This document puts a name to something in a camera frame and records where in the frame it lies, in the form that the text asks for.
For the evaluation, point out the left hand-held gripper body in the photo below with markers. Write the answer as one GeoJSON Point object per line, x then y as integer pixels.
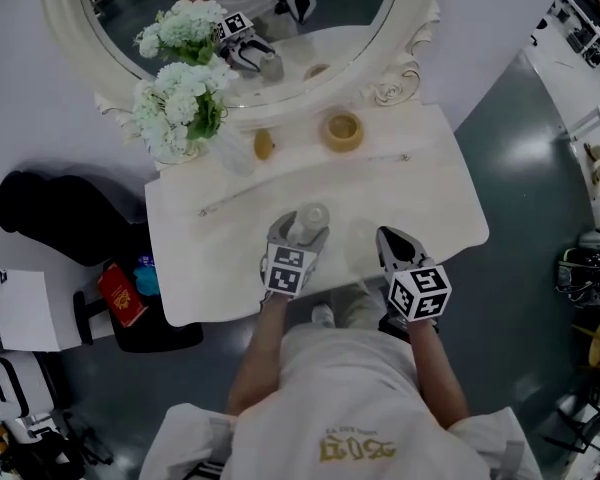
{"type": "Point", "coordinates": [290, 270]}

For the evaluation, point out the white table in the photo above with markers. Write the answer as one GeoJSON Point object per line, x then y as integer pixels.
{"type": "Point", "coordinates": [405, 198]}

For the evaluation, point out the blue crumpled packet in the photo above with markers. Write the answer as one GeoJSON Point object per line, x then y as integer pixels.
{"type": "Point", "coordinates": [147, 279]}

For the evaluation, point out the white ribbed vase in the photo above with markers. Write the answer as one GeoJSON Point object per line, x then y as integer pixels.
{"type": "Point", "coordinates": [234, 153]}

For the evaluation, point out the person's right forearm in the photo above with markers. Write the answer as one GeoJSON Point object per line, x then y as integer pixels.
{"type": "Point", "coordinates": [437, 373]}

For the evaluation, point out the black equipment pile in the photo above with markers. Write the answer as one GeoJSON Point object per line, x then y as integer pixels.
{"type": "Point", "coordinates": [40, 453]}

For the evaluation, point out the person's white shirt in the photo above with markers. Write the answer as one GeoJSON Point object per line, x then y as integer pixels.
{"type": "Point", "coordinates": [350, 398]}

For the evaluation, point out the white workbench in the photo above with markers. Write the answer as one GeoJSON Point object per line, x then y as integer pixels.
{"type": "Point", "coordinates": [570, 53]}

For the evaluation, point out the person's white shoe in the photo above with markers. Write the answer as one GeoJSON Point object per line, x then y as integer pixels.
{"type": "Point", "coordinates": [323, 315]}

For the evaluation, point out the black metal stand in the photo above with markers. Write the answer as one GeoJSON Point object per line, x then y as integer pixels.
{"type": "Point", "coordinates": [585, 425]}

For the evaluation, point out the small yellow oval bottle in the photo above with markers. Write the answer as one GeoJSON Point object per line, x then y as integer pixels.
{"type": "Point", "coordinates": [263, 144]}

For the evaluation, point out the oval mirror with white frame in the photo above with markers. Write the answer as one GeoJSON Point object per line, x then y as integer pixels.
{"type": "Point", "coordinates": [330, 43]}

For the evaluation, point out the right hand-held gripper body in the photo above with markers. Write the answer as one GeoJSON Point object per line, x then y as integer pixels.
{"type": "Point", "coordinates": [420, 293]}

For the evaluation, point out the white shelf unit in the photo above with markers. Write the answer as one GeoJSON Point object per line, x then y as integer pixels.
{"type": "Point", "coordinates": [597, 153]}

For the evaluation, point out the person's beige trousers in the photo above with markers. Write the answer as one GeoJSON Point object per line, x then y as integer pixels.
{"type": "Point", "coordinates": [360, 303]}

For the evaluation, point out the small clear plastic bottle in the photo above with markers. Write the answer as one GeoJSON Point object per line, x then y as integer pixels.
{"type": "Point", "coordinates": [312, 215]}

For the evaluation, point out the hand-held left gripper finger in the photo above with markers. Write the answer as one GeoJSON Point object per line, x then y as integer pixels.
{"type": "Point", "coordinates": [278, 227]}
{"type": "Point", "coordinates": [322, 243]}

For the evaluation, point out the yellow round jar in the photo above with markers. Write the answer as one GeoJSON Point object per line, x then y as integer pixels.
{"type": "Point", "coordinates": [342, 131]}

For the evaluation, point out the person's left forearm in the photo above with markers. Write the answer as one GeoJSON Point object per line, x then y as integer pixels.
{"type": "Point", "coordinates": [255, 358]}

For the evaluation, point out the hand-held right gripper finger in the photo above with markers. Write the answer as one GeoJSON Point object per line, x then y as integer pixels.
{"type": "Point", "coordinates": [414, 254]}
{"type": "Point", "coordinates": [383, 250]}

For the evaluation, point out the white flower bouquet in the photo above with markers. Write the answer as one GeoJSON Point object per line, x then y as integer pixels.
{"type": "Point", "coordinates": [180, 103]}

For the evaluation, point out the black office chair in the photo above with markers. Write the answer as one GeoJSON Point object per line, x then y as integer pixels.
{"type": "Point", "coordinates": [70, 218]}

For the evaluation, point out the red box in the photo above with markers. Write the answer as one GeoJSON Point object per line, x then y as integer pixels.
{"type": "Point", "coordinates": [122, 295]}

